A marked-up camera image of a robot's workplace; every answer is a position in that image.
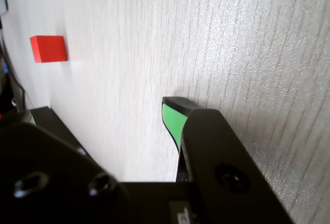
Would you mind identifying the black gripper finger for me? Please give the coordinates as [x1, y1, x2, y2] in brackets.
[0, 106, 135, 224]
[161, 96, 295, 224]

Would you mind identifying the red cube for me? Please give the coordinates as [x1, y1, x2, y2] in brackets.
[29, 35, 69, 63]

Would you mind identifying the black cable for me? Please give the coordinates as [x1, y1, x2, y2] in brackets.
[0, 37, 28, 111]

